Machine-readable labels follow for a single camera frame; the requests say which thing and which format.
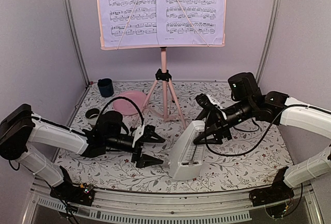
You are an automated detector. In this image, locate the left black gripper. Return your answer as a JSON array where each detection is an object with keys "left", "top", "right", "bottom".
[{"left": 105, "top": 131, "right": 166, "bottom": 169}]

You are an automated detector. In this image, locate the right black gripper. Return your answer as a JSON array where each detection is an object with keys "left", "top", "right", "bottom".
[{"left": 189, "top": 97, "right": 254, "bottom": 144}]

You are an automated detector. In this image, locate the white metronome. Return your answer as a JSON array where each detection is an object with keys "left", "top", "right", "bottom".
[{"left": 168, "top": 121, "right": 205, "bottom": 181}]

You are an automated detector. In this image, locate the pink music stand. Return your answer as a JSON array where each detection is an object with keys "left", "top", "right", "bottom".
[{"left": 95, "top": 0, "right": 228, "bottom": 130}]

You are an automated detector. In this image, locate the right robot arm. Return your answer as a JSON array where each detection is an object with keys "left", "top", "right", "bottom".
[{"left": 193, "top": 72, "right": 330, "bottom": 201}]

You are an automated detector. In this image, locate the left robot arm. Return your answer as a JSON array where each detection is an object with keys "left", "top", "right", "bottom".
[{"left": 1, "top": 104, "right": 165, "bottom": 200}]

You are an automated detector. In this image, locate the pink plate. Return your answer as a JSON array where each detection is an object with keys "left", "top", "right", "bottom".
[{"left": 113, "top": 91, "right": 147, "bottom": 116}]

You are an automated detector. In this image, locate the paper coffee cup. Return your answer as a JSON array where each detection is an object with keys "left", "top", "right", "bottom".
[{"left": 85, "top": 108, "right": 100, "bottom": 128}]

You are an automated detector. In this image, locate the dark blue mug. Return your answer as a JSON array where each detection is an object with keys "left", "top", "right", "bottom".
[{"left": 97, "top": 78, "right": 114, "bottom": 98}]

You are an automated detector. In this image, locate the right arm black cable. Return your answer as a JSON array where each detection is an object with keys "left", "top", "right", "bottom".
[{"left": 204, "top": 103, "right": 329, "bottom": 157}]

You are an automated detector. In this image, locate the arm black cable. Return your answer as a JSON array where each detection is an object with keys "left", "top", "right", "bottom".
[
  {"left": 204, "top": 103, "right": 329, "bottom": 157},
  {"left": 99, "top": 96, "right": 145, "bottom": 126}
]

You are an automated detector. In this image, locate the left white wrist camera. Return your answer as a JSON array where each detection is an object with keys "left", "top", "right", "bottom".
[{"left": 132, "top": 125, "right": 145, "bottom": 148}]

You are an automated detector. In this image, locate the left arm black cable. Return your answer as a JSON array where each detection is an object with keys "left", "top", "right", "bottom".
[{"left": 99, "top": 96, "right": 145, "bottom": 126}]

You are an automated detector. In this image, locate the front aluminium rail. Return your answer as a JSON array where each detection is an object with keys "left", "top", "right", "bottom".
[{"left": 21, "top": 171, "right": 327, "bottom": 223}]

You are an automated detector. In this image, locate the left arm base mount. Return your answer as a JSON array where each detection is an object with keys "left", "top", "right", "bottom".
[{"left": 50, "top": 166, "right": 95, "bottom": 206}]

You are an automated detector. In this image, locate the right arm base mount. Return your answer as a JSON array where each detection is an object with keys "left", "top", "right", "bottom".
[{"left": 249, "top": 166, "right": 294, "bottom": 206}]

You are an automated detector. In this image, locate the right aluminium frame post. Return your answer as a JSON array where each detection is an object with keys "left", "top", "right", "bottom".
[{"left": 256, "top": 0, "right": 281, "bottom": 85}]

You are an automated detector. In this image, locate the aluminium frame post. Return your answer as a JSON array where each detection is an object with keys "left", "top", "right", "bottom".
[
  {"left": 256, "top": 0, "right": 281, "bottom": 85},
  {"left": 63, "top": 0, "right": 90, "bottom": 87}
]

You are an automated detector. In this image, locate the left aluminium frame post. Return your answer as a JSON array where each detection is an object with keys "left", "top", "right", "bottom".
[{"left": 63, "top": 0, "right": 90, "bottom": 87}]

